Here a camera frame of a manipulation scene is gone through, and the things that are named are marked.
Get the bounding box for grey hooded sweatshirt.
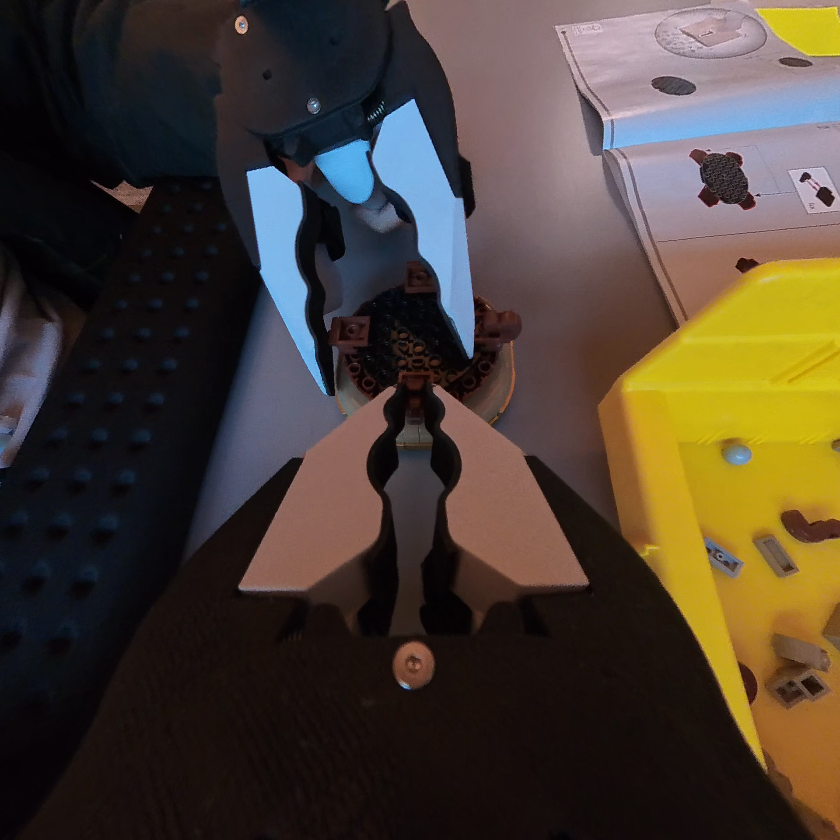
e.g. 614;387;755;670
0;249;67;468

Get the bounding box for round toy brick model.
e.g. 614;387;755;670
328;261;524;452

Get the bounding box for yellow sticky note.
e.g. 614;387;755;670
755;5;840;56

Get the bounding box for black dotted mat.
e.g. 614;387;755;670
0;177;263;723

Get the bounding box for person's left forearm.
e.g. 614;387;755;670
0;0;227;188

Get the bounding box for scattered loose toy bricks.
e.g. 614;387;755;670
702;440;840;713

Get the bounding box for yellow plastic bin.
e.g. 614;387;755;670
598;259;840;840

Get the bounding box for person's left hand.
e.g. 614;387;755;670
353;187;413;232

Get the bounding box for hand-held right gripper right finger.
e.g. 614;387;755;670
420;382;589;636

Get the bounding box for open instruction booklet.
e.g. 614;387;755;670
554;0;840;329

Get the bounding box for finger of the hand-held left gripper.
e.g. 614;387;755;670
369;98;476;360
246;169;342;398

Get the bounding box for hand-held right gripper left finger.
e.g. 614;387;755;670
238;384;408;636

